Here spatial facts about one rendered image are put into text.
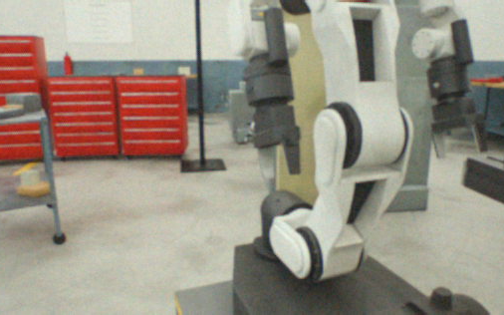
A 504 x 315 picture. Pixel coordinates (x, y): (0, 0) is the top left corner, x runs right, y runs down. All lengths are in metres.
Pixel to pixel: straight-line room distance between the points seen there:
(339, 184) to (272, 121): 0.21
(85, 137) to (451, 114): 4.47
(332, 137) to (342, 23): 0.22
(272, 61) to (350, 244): 0.49
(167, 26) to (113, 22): 1.15
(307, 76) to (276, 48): 1.36
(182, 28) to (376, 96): 8.54
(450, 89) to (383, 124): 0.21
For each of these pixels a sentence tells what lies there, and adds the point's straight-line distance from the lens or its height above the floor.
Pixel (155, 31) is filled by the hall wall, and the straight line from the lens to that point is 9.27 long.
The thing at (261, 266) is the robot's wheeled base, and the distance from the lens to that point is 1.21.
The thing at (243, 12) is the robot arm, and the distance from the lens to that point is 0.74.
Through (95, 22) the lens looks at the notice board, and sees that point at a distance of 9.43.
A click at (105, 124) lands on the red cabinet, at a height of 0.45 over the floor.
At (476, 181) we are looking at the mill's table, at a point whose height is 0.87.
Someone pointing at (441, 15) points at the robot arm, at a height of 1.27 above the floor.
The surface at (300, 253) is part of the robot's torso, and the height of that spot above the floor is 0.70.
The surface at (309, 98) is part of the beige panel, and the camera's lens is 2.06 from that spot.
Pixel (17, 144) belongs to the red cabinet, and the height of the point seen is 0.26.
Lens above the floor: 1.16
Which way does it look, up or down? 14 degrees down
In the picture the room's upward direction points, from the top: straight up
